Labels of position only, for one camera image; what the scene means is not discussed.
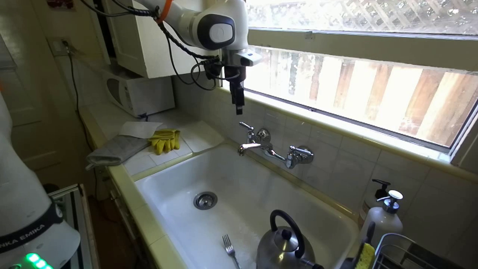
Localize chrome tap lever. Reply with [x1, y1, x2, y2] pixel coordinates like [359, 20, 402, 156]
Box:
[285, 145, 314, 170]
[239, 121, 271, 145]

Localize white microwave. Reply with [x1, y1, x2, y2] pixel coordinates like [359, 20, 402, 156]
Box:
[100, 69, 176, 118]

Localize yellow rubber gloves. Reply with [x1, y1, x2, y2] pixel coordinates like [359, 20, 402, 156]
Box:
[148, 128, 181, 155]

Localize white paper sheet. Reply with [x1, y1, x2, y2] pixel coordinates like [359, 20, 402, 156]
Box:
[118, 120, 164, 139]

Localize white sink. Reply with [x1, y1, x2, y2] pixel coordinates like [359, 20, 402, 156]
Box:
[134, 143, 360, 269]

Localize window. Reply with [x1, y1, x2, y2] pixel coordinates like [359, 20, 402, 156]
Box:
[220, 0, 478, 167]

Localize metal sink drain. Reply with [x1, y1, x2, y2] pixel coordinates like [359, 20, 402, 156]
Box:
[193, 191, 218, 210]

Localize grey oven mitt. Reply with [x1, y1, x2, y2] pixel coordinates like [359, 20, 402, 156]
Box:
[85, 134, 150, 171]

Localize metal fork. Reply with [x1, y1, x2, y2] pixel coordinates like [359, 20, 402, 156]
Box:
[222, 234, 242, 269]

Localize soap bottle with black pump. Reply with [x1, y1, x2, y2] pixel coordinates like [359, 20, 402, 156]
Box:
[358, 179, 391, 226]

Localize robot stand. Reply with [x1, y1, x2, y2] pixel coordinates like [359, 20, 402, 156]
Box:
[48, 183, 100, 269]

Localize white soap dispenser silver pump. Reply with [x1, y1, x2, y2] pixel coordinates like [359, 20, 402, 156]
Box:
[360, 190, 404, 250]

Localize yellow sponge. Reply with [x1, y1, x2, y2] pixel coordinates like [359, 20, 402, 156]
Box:
[354, 242, 376, 269]

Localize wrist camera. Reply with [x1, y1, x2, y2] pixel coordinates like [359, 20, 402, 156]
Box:
[204, 61, 224, 80]

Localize chrome wall tap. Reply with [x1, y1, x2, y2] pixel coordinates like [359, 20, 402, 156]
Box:
[238, 121, 314, 170]

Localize white wall cabinet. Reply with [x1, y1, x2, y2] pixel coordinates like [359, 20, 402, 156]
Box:
[100, 0, 225, 79]

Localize black cable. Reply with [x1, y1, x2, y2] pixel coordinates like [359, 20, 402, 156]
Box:
[64, 40, 94, 152]

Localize wall socket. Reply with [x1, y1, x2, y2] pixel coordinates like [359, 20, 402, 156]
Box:
[46, 37, 72, 57]

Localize steel kettle with black handle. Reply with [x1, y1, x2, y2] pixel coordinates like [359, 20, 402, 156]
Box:
[256, 209, 325, 269]

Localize wire dish rack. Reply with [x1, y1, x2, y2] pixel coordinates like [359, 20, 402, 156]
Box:
[371, 232, 468, 269]

